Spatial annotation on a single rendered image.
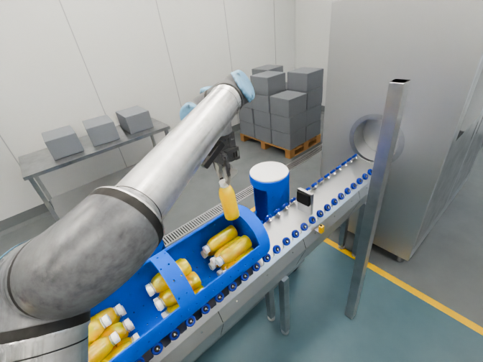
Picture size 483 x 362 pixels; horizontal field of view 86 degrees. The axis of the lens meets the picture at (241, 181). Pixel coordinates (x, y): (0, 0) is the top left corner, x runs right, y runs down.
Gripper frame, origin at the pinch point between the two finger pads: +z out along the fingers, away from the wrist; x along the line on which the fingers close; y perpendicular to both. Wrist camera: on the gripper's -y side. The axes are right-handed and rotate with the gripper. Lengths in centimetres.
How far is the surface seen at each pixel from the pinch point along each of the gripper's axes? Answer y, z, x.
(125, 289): -48, 35, 14
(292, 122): 237, 79, 163
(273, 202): 56, 57, 28
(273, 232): 29, 50, 3
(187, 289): -31.0, 27.6, -12.0
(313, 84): 285, 35, 163
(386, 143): 67, -1, -34
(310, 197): 54, 36, -3
